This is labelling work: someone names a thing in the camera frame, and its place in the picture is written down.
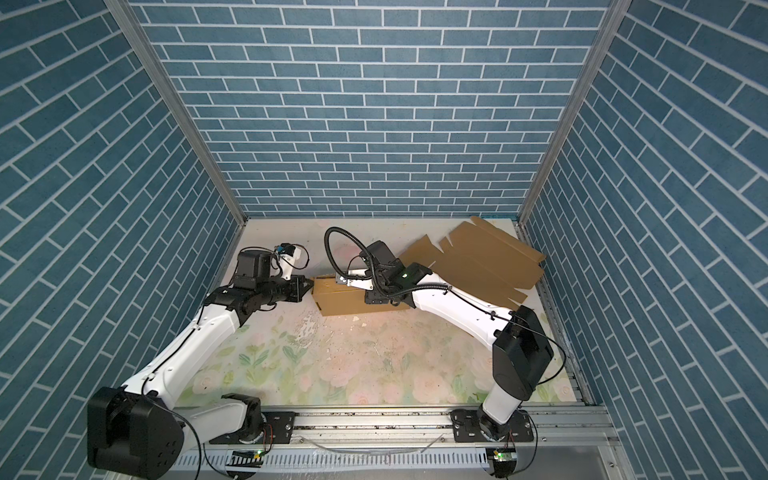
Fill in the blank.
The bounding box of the brown cardboard box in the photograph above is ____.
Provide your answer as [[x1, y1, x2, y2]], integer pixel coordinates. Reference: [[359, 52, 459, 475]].
[[312, 276, 411, 317]]

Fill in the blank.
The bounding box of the cardboard stack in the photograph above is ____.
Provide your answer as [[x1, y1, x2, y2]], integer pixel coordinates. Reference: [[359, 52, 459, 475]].
[[399, 217, 545, 310]]

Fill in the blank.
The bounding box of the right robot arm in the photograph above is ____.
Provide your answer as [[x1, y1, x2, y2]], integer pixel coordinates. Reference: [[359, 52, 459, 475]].
[[337, 241, 554, 441]]

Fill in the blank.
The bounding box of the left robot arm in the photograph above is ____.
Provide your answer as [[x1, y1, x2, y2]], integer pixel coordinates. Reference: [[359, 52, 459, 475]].
[[86, 243, 313, 479]]

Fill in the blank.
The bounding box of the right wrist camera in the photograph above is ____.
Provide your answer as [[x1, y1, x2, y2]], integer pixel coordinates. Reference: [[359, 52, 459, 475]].
[[335, 269, 373, 291]]

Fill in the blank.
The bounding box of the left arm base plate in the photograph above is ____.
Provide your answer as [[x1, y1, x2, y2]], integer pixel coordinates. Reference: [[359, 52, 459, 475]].
[[209, 411, 296, 447]]

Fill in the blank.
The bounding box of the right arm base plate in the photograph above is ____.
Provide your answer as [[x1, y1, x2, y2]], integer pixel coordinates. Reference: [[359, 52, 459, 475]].
[[449, 407, 535, 443]]

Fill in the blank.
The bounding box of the white slotted cable duct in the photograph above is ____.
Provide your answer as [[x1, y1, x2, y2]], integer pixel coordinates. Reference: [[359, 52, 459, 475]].
[[201, 448, 490, 473]]

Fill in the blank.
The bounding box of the aluminium front rail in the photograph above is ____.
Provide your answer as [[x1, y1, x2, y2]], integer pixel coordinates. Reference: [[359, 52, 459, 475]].
[[159, 405, 634, 479]]

